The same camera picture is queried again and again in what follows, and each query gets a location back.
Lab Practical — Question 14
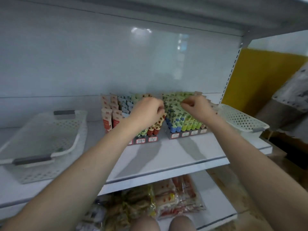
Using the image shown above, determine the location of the person's left hand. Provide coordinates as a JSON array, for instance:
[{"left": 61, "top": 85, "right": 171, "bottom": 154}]
[{"left": 124, "top": 97, "right": 166, "bottom": 130}]

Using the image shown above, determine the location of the person's right hand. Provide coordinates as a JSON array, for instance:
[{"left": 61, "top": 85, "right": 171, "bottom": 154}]
[{"left": 180, "top": 95, "right": 219, "bottom": 125}]

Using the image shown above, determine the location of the row of hand cream tubes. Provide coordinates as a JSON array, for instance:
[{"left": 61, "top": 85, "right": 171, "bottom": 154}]
[{"left": 100, "top": 91, "right": 209, "bottom": 138}]

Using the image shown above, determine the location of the white perforated plastic basket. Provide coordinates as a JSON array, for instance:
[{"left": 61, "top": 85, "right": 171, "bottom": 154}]
[
  {"left": 0, "top": 109, "right": 88, "bottom": 184},
  {"left": 212, "top": 103, "right": 270, "bottom": 133}
]

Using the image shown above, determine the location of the white metal shelf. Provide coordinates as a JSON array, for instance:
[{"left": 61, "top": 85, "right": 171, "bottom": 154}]
[{"left": 0, "top": 0, "right": 308, "bottom": 231}]

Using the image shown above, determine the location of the person's right forearm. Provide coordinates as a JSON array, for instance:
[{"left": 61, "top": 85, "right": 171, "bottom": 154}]
[{"left": 204, "top": 117, "right": 308, "bottom": 231}]

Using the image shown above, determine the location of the person's left forearm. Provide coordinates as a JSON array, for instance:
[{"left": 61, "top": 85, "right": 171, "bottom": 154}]
[{"left": 0, "top": 120, "right": 142, "bottom": 231}]

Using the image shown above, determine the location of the person's left leg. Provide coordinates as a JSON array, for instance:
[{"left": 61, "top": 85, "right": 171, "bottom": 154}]
[{"left": 131, "top": 216, "right": 162, "bottom": 231}]

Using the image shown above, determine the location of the person's leg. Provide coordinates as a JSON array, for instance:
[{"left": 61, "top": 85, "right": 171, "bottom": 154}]
[
  {"left": 168, "top": 215, "right": 197, "bottom": 231},
  {"left": 131, "top": 216, "right": 162, "bottom": 231}
]

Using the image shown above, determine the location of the person's right leg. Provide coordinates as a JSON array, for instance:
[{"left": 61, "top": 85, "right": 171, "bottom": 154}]
[{"left": 168, "top": 215, "right": 197, "bottom": 231}]

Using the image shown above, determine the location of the clear divider tray with labels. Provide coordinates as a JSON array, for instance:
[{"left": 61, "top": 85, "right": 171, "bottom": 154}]
[{"left": 127, "top": 128, "right": 209, "bottom": 144}]

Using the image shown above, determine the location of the pile of snack packets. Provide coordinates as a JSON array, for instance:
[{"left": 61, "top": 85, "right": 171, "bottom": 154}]
[{"left": 72, "top": 175, "right": 208, "bottom": 231}]

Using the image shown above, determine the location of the small brown cardboard box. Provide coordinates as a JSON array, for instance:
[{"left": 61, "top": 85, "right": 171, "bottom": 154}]
[{"left": 267, "top": 139, "right": 308, "bottom": 167}]

